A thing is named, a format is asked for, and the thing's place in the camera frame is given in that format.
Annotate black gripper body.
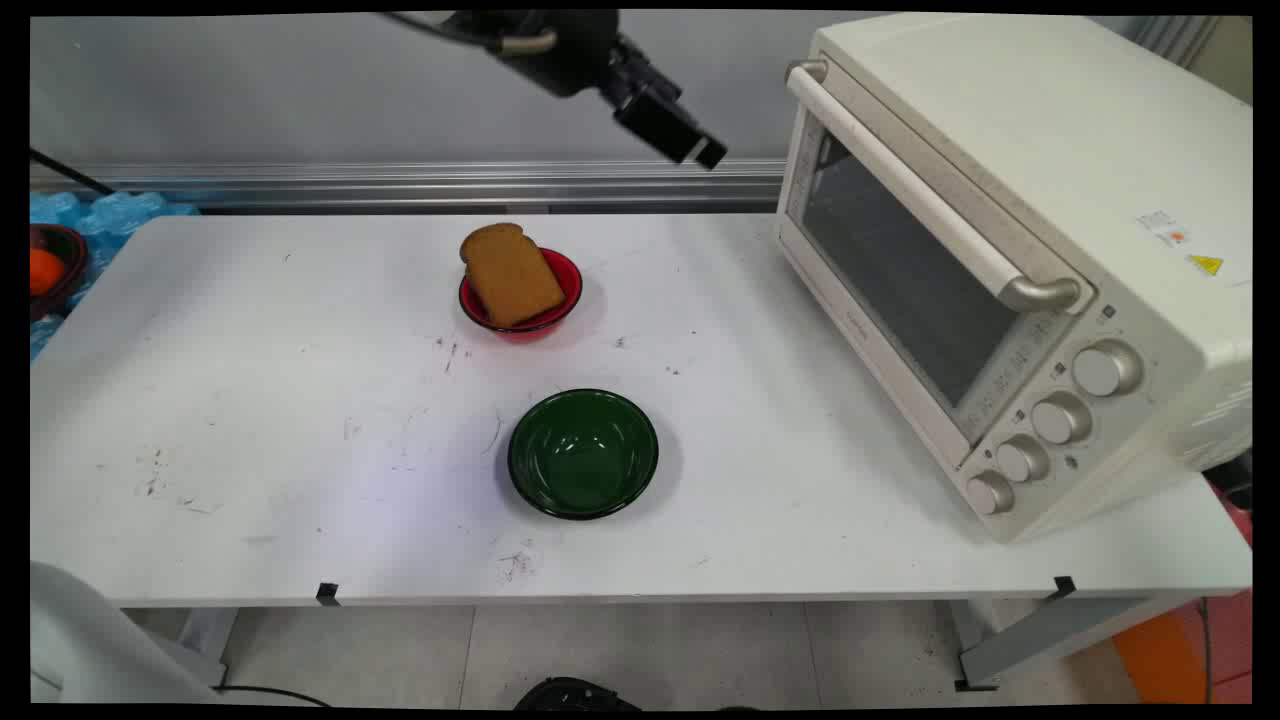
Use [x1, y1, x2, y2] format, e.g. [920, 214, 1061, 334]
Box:
[440, 10, 653, 102]

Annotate orange fruit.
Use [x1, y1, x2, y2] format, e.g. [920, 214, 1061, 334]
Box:
[30, 247, 67, 297]

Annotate blue plastic bag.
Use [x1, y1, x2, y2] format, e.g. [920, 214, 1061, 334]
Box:
[30, 190, 201, 359]

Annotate orange box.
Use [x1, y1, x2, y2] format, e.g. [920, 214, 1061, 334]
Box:
[1112, 590, 1253, 705]

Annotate silver oven knob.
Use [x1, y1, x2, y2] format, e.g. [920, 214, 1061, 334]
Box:
[965, 470, 1015, 517]
[1072, 340, 1144, 398]
[1030, 392, 1093, 446]
[995, 434, 1050, 484]

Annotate grey table leg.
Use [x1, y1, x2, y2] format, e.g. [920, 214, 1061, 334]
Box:
[953, 596, 1201, 693]
[178, 606, 242, 691]

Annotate white label sticker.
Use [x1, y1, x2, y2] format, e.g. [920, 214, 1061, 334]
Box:
[1134, 209, 1193, 248]

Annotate black round object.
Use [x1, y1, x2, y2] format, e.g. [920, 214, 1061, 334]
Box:
[513, 676, 641, 712]

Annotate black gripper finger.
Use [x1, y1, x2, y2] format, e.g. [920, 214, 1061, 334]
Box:
[611, 90, 703, 166]
[638, 58, 729, 169]

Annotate thin black cable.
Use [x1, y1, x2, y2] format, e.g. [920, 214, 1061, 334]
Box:
[30, 147, 117, 197]

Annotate oven door with handle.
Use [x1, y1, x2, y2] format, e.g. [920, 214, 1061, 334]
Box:
[775, 58, 1097, 471]

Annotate brown bread slice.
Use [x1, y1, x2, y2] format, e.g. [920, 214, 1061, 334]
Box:
[459, 222, 568, 329]

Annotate dark green bowl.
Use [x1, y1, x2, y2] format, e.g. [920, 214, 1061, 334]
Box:
[507, 388, 660, 521]

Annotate aluminium rail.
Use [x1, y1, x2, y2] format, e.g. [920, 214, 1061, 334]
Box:
[30, 158, 789, 213]

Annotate black floor cable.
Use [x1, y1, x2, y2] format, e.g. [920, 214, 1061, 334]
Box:
[214, 684, 333, 709]

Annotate cream toaster oven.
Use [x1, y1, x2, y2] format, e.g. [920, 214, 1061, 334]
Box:
[774, 12, 1253, 545]

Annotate dark bowl with red rim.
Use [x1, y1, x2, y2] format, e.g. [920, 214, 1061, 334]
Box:
[30, 223, 90, 323]

